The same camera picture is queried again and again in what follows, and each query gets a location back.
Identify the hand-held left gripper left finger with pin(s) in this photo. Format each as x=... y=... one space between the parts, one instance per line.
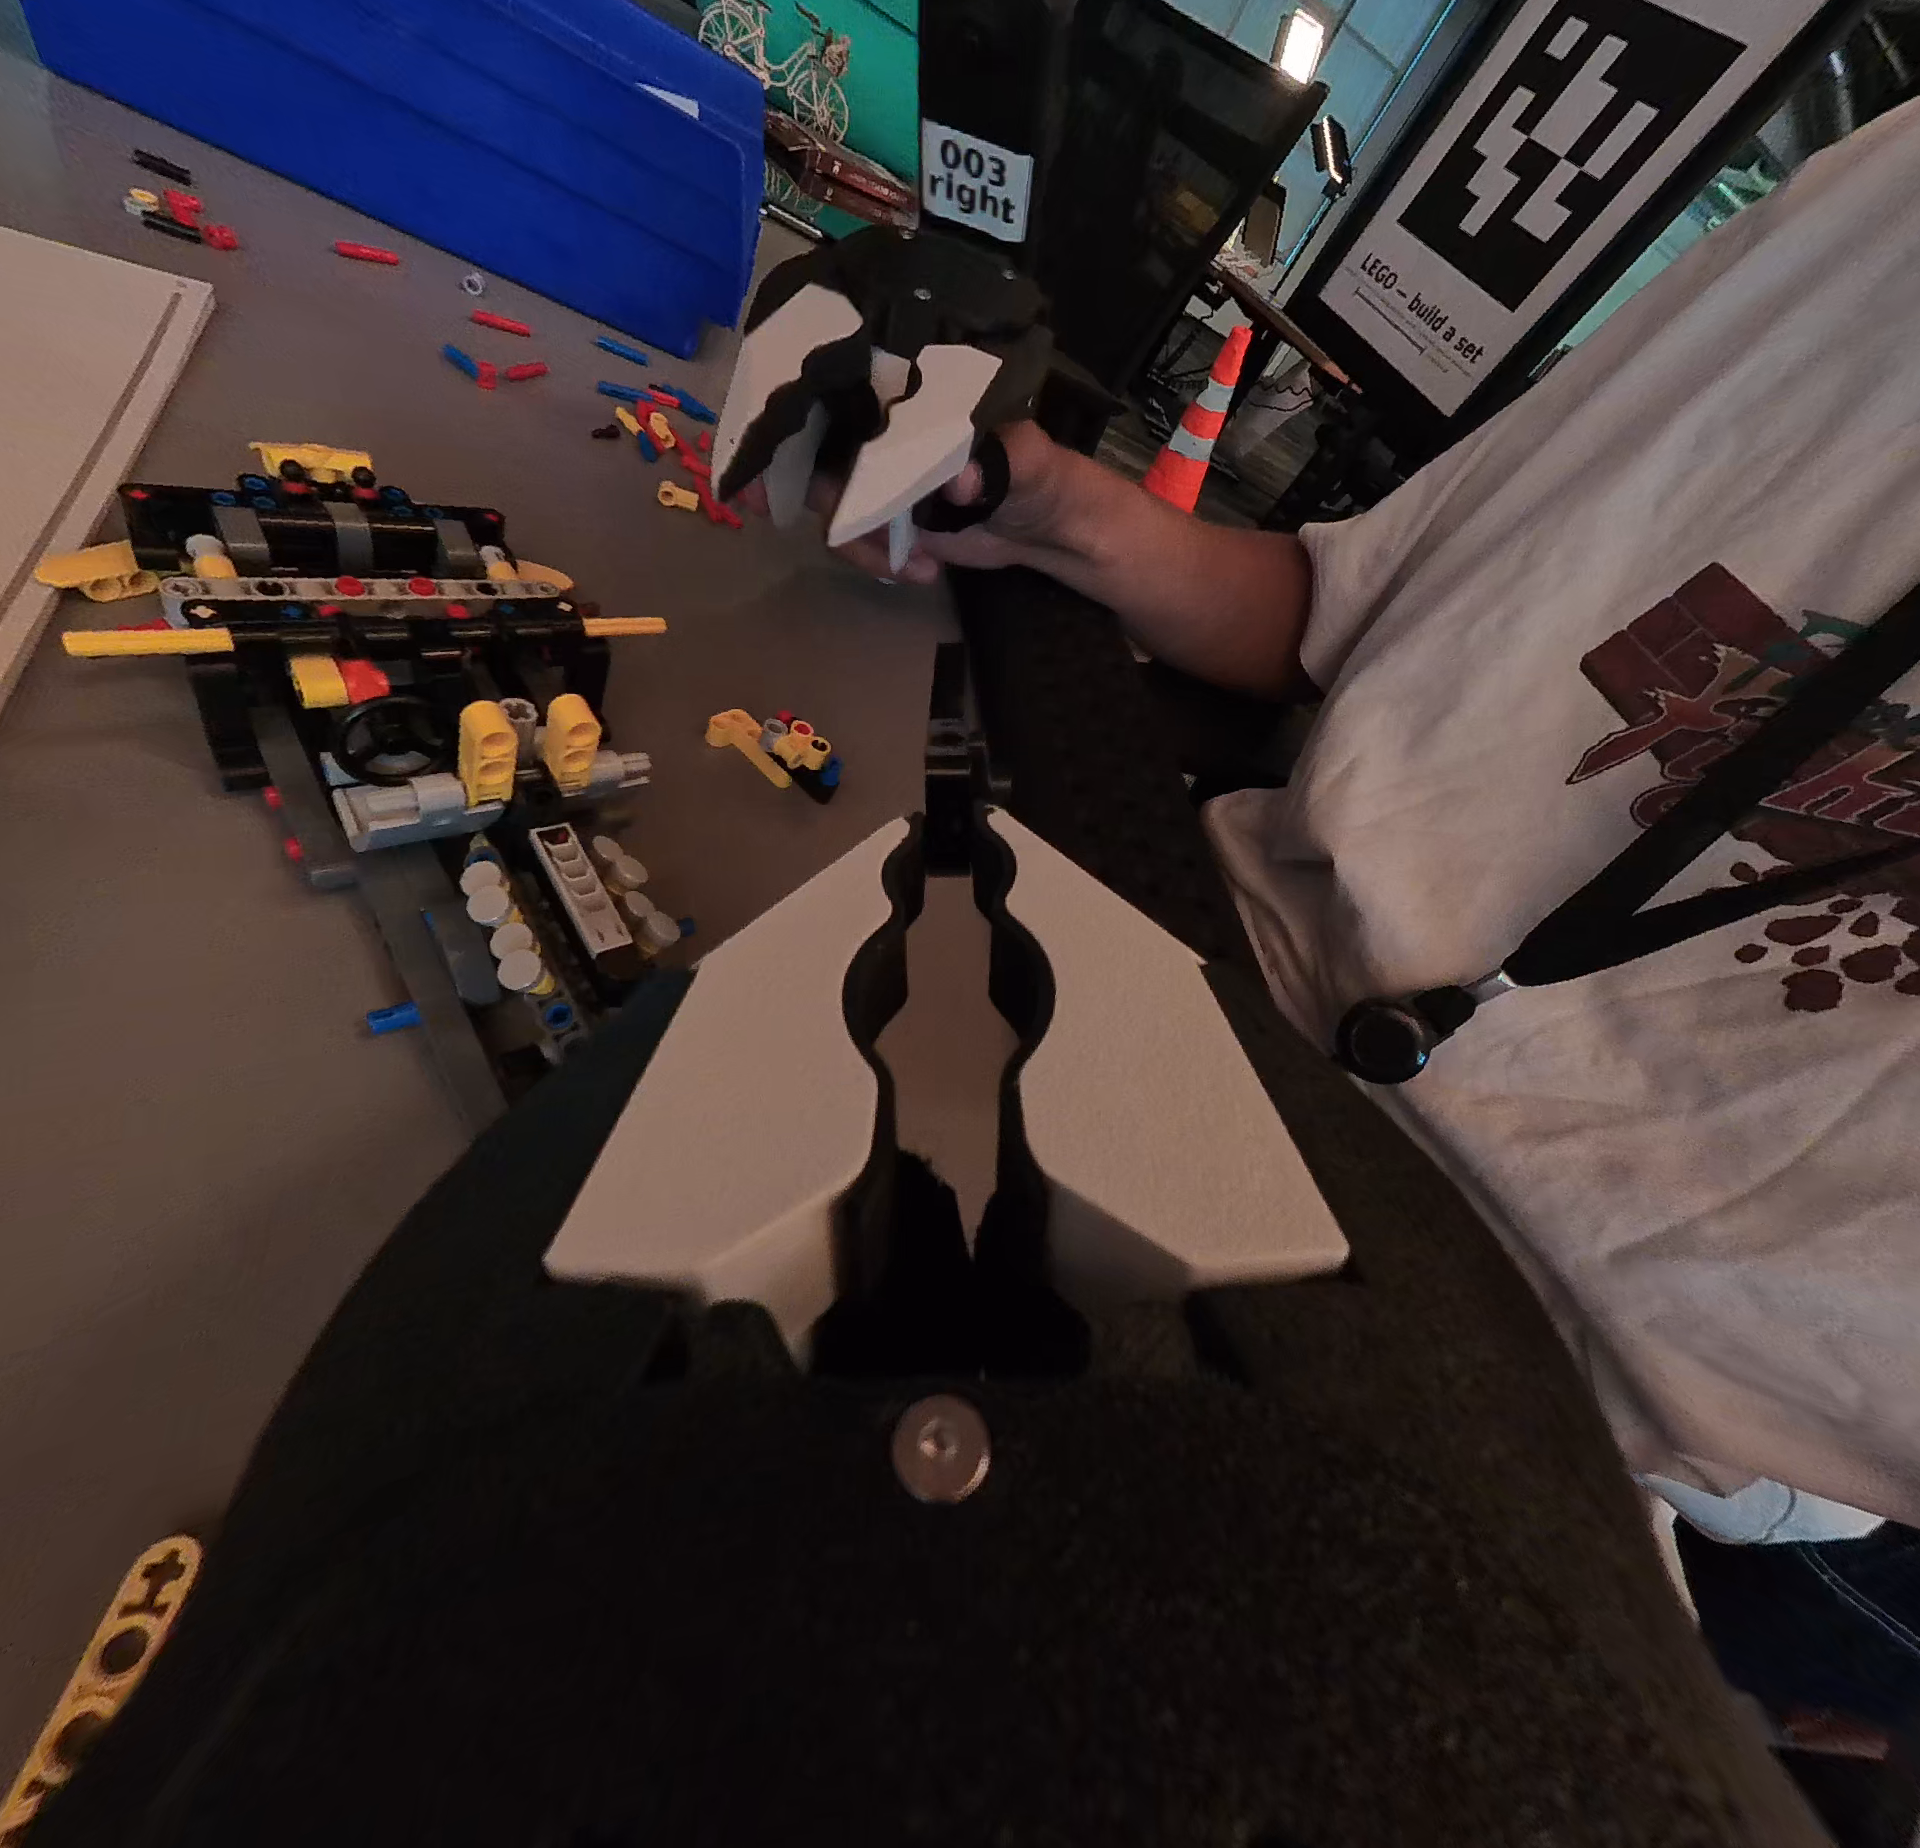
x=705 y=1114

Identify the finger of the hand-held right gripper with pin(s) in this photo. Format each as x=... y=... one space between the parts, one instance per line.
x=923 y=438
x=781 y=362

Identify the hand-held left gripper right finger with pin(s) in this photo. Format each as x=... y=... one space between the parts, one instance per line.
x=1177 y=1114

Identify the black lego beam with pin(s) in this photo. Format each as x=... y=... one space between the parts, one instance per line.
x=948 y=769

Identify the yellow lego beam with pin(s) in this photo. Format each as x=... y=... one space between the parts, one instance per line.
x=127 y=1638

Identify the person's right forearm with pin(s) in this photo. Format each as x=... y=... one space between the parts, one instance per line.
x=1215 y=589

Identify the scattered small lego pieces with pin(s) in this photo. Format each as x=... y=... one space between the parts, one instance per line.
x=503 y=324

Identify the small yellow lego subassembly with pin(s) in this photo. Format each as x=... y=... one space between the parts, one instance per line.
x=811 y=751

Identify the black yellow lego car chassis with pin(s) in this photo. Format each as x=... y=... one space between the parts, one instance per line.
x=376 y=529

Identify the open lego instruction booklet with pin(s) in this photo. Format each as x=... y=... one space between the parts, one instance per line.
x=75 y=423

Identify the person's right hand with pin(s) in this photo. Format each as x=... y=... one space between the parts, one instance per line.
x=1050 y=513

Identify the teal plastic bin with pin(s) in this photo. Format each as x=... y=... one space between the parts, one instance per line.
x=840 y=3

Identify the black mesh office chair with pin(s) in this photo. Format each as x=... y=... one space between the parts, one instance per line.
x=1186 y=153

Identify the orange traffic cone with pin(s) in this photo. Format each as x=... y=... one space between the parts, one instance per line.
x=1201 y=438

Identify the lit panel lamp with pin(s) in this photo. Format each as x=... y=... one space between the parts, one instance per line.
x=1301 y=46

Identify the blue plastic bin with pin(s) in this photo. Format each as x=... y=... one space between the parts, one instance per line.
x=376 y=77

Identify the framed black white marker sign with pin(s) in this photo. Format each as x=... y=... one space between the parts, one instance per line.
x=1576 y=122

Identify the person's dark trousers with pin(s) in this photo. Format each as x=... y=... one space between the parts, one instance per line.
x=1830 y=1654

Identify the paned glass wall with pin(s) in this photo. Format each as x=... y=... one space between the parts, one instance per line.
x=1396 y=18

